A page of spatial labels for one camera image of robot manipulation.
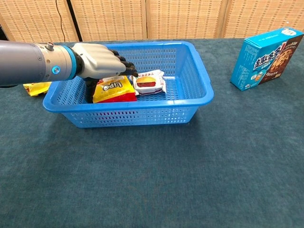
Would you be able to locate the light blue cookie box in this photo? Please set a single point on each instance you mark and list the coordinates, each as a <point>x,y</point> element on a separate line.
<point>261,61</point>

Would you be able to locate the yellow snack bag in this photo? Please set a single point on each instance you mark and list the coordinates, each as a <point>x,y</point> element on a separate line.
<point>35,89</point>

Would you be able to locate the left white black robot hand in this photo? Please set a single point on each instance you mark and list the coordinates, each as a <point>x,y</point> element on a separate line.
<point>99,61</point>

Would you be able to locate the blue perforated plastic basket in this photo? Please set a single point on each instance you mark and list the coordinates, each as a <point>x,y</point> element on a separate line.
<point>133,116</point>

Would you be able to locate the teal velvet tablecloth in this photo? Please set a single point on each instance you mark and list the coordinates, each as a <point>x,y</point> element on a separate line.
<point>152,171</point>

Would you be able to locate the woven bamboo folding screen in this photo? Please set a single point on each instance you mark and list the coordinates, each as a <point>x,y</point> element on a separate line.
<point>109,19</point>

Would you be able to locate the white burger snack packet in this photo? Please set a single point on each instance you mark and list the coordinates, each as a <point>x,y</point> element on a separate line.
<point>149,84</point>

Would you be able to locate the yellow red Lipo biscuit bag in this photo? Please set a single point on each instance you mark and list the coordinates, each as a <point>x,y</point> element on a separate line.
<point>114,90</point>

